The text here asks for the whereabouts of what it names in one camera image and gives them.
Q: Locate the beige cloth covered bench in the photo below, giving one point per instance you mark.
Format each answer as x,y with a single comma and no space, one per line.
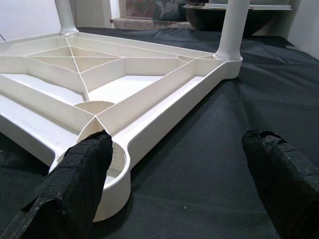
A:
149,24

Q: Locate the black tablecloth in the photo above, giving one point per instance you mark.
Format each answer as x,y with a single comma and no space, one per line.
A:
224,149

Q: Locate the white plastic table top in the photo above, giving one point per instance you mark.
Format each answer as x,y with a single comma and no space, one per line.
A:
112,82

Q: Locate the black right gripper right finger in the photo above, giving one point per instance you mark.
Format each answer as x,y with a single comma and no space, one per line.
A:
291,189

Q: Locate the white plastic table leg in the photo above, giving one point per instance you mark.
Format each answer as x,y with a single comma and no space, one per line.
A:
66,17
233,30

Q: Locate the black wok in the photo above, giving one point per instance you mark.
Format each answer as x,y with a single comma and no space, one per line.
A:
211,20

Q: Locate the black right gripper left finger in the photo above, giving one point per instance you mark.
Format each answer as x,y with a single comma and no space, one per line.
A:
69,194

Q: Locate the red printed cardboard box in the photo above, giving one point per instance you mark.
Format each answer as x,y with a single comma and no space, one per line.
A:
139,8

